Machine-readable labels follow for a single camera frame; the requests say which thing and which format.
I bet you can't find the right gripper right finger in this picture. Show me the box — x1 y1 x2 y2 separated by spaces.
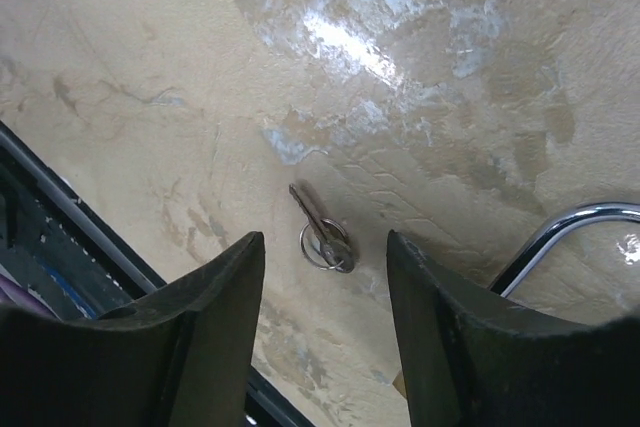
386 231 639 426

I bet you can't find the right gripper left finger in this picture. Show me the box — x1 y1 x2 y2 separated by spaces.
1 232 265 426

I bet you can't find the large brass padlock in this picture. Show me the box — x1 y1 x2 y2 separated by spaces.
489 201 640 299

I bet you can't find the silver key with ring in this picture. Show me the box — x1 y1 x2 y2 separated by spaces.
289 183 356 274

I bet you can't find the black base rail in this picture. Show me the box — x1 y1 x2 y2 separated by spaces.
1 128 307 426

